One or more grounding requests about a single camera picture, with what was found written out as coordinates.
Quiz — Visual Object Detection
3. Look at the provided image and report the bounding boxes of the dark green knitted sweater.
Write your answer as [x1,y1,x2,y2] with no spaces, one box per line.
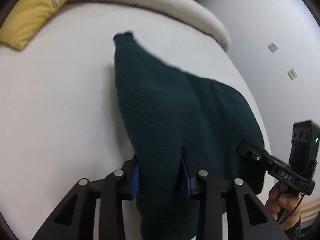
[114,33,265,239]

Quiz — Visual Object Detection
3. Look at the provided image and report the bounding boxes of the right hand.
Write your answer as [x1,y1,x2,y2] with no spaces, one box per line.
[265,184,302,230]

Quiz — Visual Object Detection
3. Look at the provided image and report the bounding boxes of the white bed sheet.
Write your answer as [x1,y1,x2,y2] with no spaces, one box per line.
[1,2,266,239]

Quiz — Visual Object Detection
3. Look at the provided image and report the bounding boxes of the yellow cushion with patterned band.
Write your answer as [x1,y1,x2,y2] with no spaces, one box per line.
[1,0,68,50]

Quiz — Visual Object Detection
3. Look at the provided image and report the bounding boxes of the black cable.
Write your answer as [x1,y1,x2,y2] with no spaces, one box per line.
[276,192,304,224]

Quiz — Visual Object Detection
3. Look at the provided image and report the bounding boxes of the lower beige wall socket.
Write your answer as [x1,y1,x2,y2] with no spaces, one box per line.
[287,68,298,80]

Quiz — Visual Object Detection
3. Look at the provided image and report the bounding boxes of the beige wall socket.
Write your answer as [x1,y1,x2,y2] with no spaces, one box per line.
[268,43,279,53]
[287,68,298,80]

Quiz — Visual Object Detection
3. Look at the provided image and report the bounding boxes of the upper beige wall socket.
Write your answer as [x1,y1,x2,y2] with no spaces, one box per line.
[268,43,279,53]

